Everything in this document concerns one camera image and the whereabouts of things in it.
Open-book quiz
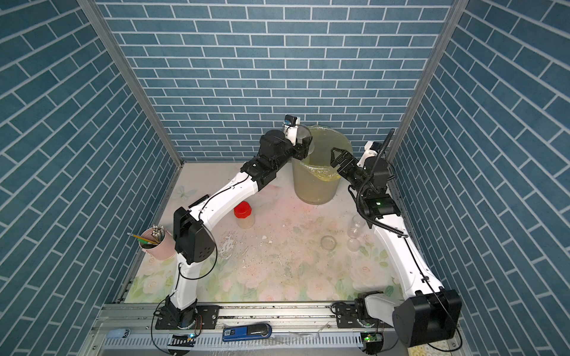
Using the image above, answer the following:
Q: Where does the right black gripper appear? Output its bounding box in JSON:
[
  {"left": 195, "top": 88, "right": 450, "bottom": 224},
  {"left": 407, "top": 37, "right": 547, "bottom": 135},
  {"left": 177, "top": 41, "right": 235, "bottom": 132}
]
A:
[{"left": 332, "top": 148, "right": 368, "bottom": 202}]

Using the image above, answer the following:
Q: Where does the white lidded rice jar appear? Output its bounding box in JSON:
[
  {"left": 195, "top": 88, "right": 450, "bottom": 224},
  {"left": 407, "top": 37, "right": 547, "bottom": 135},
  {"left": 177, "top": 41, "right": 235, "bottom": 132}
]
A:
[{"left": 347, "top": 214, "right": 368, "bottom": 239}]

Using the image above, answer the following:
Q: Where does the clear rice jar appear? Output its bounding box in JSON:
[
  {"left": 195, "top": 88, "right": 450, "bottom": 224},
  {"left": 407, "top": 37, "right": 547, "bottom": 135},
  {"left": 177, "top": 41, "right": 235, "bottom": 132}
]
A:
[{"left": 296, "top": 125, "right": 314, "bottom": 155}]

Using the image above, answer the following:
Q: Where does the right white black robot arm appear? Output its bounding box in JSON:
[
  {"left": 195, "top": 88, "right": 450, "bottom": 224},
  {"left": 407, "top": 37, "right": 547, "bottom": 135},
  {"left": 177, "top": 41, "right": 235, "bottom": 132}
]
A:
[{"left": 330, "top": 148, "right": 463, "bottom": 348}]

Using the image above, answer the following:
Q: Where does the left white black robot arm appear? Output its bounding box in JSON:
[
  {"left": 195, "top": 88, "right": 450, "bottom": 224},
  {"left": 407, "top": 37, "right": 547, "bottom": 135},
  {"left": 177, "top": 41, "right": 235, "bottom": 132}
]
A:
[{"left": 166, "top": 125, "right": 313, "bottom": 312}]

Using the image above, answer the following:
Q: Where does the red lidded rice jar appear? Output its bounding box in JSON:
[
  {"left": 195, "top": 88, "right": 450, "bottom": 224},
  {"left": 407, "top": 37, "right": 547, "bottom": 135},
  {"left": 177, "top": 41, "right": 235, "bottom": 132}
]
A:
[{"left": 233, "top": 201, "right": 255, "bottom": 229}]

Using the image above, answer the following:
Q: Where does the beige bin with yellow bag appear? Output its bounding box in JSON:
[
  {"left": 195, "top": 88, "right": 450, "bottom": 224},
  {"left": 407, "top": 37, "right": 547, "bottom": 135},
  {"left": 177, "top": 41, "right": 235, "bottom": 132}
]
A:
[{"left": 292, "top": 125, "right": 353, "bottom": 205}]

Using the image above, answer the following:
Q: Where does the black stapler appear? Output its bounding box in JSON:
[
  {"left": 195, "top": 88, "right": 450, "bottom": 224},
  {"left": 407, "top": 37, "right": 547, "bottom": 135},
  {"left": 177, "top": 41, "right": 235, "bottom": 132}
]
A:
[{"left": 188, "top": 194, "right": 210, "bottom": 209}]

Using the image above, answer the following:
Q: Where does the pink pen holder cup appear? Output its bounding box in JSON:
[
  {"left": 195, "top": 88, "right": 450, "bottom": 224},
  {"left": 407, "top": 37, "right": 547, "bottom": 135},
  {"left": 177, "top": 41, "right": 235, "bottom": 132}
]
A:
[{"left": 129, "top": 225, "right": 176, "bottom": 261}]

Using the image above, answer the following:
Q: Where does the blue black handheld device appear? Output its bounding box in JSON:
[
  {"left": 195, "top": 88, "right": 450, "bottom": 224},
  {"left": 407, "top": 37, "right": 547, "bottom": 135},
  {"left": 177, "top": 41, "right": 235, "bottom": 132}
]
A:
[{"left": 222, "top": 323, "right": 273, "bottom": 342}]

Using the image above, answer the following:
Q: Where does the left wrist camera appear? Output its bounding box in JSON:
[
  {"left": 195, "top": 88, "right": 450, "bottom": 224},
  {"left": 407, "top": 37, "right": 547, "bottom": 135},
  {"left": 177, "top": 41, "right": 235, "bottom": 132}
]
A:
[{"left": 284, "top": 114, "right": 300, "bottom": 146}]

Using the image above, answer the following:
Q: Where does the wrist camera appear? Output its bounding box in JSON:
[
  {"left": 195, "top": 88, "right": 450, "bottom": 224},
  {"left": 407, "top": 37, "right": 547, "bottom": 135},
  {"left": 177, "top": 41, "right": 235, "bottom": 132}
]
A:
[
  {"left": 358, "top": 141, "right": 381, "bottom": 168},
  {"left": 284, "top": 114, "right": 300, "bottom": 146}
]

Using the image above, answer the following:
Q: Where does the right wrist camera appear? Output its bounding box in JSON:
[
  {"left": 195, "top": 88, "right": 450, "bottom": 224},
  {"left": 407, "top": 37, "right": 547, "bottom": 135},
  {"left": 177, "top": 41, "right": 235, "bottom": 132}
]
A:
[{"left": 358, "top": 141, "right": 381, "bottom": 168}]

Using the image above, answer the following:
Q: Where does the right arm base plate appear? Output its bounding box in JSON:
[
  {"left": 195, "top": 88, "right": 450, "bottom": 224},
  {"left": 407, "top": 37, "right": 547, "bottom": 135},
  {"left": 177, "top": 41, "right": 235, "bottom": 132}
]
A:
[{"left": 329, "top": 300, "right": 392, "bottom": 329}]

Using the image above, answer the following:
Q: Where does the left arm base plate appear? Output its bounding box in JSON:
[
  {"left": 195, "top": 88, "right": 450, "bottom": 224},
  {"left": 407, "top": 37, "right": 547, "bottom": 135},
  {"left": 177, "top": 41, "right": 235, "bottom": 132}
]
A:
[{"left": 154, "top": 305, "right": 221, "bottom": 330}]

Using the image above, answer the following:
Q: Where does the white slotted cable duct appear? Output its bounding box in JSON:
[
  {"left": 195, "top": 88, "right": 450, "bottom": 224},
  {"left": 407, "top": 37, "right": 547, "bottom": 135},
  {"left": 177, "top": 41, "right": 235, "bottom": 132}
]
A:
[{"left": 103, "top": 332, "right": 363, "bottom": 351}]

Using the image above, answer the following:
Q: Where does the aluminium mounting rail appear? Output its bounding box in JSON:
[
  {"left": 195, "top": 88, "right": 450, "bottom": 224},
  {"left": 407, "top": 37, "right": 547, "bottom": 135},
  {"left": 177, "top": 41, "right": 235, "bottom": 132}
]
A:
[{"left": 93, "top": 301, "right": 392, "bottom": 333}]

